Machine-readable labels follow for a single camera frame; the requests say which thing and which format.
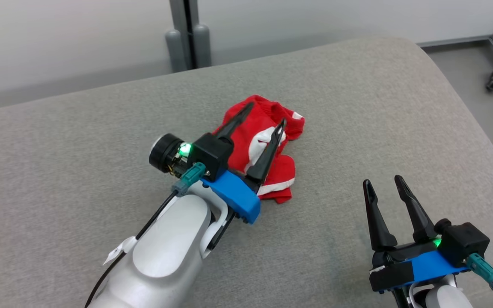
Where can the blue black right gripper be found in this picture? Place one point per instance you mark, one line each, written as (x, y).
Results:
(417, 267)

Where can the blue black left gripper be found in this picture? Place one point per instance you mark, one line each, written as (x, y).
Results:
(236, 196)

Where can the red shorts with white trim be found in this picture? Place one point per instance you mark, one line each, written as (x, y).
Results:
(268, 141)

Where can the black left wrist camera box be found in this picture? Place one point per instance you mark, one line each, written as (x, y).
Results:
(210, 155)

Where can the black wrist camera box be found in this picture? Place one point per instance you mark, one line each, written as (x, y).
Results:
(210, 155)
(462, 241)

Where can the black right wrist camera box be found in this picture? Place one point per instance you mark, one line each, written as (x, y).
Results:
(462, 241)

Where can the grey wall partition post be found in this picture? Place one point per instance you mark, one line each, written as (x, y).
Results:
(188, 34)

